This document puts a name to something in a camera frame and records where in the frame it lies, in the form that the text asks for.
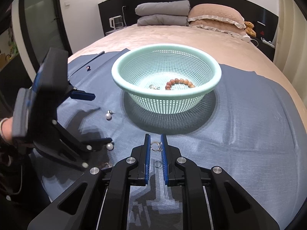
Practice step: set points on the blue cloth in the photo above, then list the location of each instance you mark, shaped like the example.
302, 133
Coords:
239, 136

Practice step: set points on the person's left forearm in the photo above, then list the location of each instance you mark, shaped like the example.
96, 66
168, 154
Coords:
7, 129

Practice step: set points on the pearl earring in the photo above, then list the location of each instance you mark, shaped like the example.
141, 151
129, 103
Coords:
110, 146
108, 116

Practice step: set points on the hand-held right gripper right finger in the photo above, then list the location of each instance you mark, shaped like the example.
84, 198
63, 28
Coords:
163, 163

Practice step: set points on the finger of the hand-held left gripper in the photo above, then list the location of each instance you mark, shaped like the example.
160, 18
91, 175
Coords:
84, 95
96, 145

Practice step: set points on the grey nightstand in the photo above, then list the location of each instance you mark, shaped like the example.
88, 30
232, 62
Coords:
112, 31

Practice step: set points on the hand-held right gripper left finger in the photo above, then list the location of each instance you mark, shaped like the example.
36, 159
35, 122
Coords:
148, 163

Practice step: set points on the brown teddy bear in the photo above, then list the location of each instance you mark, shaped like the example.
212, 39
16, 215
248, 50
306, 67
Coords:
250, 28

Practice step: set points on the mint green plastic basket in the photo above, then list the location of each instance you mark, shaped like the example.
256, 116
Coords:
168, 100

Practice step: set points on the white round charger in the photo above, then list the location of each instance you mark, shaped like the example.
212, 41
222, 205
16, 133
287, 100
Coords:
247, 38

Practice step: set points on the grey pillow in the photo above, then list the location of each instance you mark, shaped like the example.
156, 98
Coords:
160, 20
163, 8

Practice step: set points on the dark thin stick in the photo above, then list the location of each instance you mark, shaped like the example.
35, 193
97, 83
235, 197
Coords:
98, 54

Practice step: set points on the white power strip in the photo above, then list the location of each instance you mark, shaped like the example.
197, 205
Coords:
267, 42

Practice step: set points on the cream curtain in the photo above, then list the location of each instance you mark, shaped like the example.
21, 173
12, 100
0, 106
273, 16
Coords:
290, 40

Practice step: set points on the pink frilled pillow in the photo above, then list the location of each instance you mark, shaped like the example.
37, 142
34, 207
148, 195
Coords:
208, 26
215, 12

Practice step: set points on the dark framed glass door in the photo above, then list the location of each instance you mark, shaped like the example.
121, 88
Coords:
40, 16

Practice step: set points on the pink gem earring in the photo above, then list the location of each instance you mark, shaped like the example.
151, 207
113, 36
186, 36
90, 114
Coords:
106, 165

